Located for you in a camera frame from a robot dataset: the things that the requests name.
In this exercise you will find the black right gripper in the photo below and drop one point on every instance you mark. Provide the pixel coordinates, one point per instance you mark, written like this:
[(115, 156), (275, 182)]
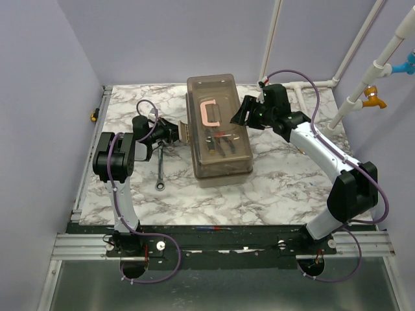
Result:
[(238, 118)]

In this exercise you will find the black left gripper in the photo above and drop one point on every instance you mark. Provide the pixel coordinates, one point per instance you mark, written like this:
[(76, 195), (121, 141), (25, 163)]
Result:
[(171, 129)]

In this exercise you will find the translucent brown tool box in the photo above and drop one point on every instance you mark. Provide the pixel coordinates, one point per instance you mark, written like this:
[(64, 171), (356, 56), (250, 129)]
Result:
[(211, 101)]

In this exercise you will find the orange black needle-nose pliers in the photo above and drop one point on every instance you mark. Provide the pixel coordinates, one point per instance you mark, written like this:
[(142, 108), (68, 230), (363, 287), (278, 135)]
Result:
[(228, 141)]

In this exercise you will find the yellow black handled screwdriver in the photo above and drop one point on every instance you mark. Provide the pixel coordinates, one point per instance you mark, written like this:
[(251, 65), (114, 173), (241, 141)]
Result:
[(210, 141)]

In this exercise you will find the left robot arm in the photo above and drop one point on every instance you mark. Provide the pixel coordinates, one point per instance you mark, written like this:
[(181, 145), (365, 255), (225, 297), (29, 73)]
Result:
[(115, 158)]

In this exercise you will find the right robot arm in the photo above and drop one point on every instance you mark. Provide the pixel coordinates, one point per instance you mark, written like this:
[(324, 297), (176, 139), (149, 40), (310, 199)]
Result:
[(353, 191)]

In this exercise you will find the silver ratchet combination wrench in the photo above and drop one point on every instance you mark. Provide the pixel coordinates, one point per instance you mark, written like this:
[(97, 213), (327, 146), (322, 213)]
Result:
[(160, 184)]

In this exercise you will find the yellow black screwdriver at edge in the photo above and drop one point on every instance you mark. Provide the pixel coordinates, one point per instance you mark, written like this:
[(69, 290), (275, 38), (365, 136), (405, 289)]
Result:
[(95, 115)]

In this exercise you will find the yellow brass tap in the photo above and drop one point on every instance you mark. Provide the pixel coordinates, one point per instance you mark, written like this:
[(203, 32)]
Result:
[(372, 99)]

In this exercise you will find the blue pipe fitting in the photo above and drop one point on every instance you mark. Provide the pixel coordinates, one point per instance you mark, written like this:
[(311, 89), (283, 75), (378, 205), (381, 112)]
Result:
[(406, 67)]

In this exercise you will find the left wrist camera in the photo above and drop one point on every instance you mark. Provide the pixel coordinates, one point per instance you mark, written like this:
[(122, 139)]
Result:
[(153, 115)]

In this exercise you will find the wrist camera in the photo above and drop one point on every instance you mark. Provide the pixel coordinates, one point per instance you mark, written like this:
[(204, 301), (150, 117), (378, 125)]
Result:
[(153, 115), (262, 82)]

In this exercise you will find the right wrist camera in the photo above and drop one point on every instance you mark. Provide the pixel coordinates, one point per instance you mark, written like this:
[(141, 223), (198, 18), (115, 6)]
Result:
[(262, 82)]

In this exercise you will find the black mounting rail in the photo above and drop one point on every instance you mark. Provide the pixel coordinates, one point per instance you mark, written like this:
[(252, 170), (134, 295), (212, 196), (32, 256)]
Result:
[(230, 248)]

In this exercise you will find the white pvc pipe frame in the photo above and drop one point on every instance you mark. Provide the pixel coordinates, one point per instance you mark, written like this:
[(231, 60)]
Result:
[(313, 37)]

